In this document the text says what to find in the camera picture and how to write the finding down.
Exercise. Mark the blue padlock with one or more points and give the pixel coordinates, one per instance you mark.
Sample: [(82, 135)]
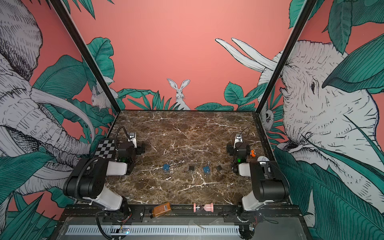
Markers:
[(166, 168), (206, 170)]

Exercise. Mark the orange brown box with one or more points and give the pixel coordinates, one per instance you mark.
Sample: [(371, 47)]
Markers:
[(160, 210)]

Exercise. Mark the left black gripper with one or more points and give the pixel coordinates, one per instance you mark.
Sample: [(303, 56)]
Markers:
[(139, 149)]

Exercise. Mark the pink hourglass spool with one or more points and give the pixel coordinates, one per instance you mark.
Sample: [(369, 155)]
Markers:
[(203, 207)]

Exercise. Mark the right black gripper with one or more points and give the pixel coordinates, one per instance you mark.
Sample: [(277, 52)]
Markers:
[(230, 149)]

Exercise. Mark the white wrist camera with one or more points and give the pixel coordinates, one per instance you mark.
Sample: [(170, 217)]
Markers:
[(132, 138), (238, 138)]

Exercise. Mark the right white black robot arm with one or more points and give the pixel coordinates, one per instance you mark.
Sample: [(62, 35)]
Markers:
[(269, 184)]

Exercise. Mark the yellow orange can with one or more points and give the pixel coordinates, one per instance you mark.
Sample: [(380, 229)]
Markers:
[(263, 159)]

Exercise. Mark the black white checkerboard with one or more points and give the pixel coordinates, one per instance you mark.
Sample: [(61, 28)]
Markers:
[(106, 149)]

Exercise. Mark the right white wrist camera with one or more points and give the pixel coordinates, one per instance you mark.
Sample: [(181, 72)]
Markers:
[(238, 138)]

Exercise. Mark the orange toy car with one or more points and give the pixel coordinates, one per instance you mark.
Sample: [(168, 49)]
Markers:
[(253, 154)]

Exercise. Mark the white slotted cable duct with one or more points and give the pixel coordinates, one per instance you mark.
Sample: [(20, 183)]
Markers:
[(182, 230)]

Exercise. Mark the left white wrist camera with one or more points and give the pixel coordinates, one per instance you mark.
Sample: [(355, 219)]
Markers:
[(132, 138)]

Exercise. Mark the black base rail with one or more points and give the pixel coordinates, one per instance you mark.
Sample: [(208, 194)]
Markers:
[(229, 213)]

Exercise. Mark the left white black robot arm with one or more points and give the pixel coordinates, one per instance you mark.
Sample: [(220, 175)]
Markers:
[(86, 182)]

